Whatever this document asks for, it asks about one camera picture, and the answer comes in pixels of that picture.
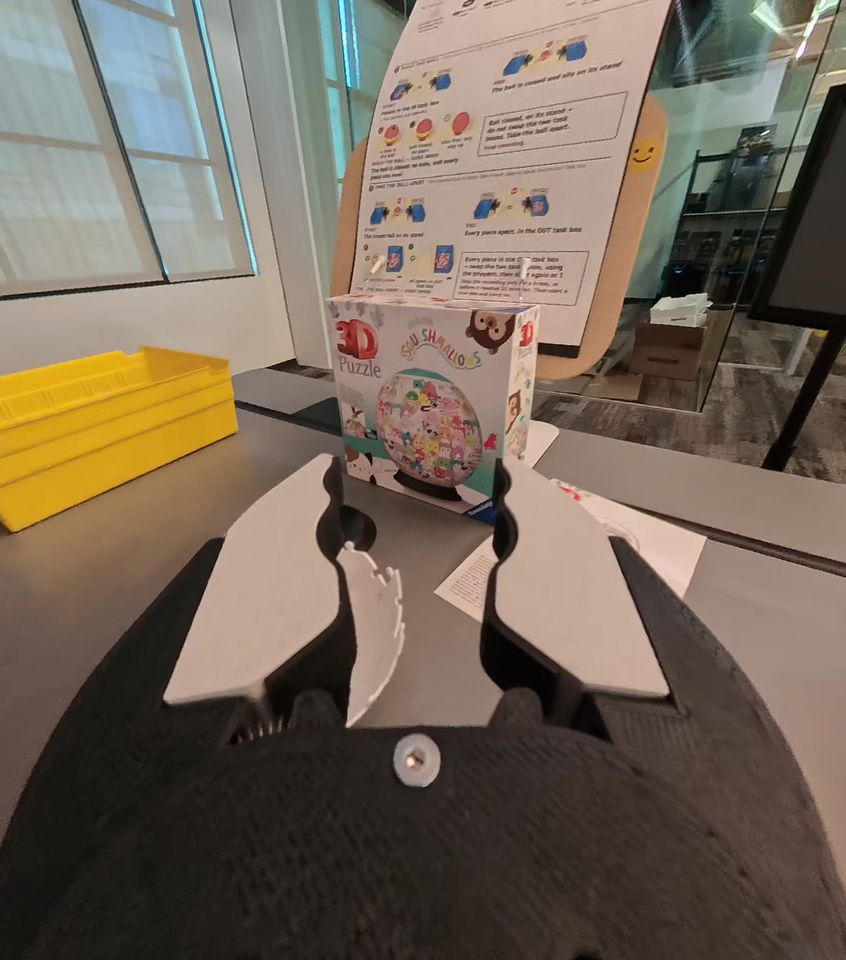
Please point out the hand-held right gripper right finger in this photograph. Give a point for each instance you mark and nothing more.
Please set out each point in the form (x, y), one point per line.
(573, 600)

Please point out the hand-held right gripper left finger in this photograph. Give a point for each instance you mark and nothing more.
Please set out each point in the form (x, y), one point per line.
(258, 600)

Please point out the partly built puzzle ball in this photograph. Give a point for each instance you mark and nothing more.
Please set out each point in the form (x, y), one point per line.
(374, 637)

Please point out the yellow plastic bin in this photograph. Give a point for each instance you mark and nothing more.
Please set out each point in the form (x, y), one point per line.
(92, 450)

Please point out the black ball stand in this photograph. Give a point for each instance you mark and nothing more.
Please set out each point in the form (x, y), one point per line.
(363, 529)

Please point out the colourful puzzle box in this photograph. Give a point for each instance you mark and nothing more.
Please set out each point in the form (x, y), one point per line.
(423, 420)

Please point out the folded paper leaflet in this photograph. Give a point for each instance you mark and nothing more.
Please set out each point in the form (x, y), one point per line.
(640, 540)

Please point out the white board stand base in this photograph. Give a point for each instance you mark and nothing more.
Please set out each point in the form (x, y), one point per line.
(545, 442)

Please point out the cardboard box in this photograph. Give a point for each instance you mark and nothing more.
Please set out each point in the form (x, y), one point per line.
(663, 352)

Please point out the wooden backing board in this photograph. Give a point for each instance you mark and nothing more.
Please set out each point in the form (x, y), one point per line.
(618, 255)

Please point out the metal storage rack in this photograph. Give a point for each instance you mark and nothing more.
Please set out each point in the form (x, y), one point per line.
(723, 225)

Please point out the white instruction sheet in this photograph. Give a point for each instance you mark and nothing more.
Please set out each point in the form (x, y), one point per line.
(513, 187)

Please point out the yellow smiley sticker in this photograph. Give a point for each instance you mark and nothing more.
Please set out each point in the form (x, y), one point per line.
(644, 154)

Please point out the large window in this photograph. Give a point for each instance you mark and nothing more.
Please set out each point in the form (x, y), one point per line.
(32, 187)

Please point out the black framed floor sign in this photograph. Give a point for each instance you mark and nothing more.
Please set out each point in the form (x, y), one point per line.
(843, 210)

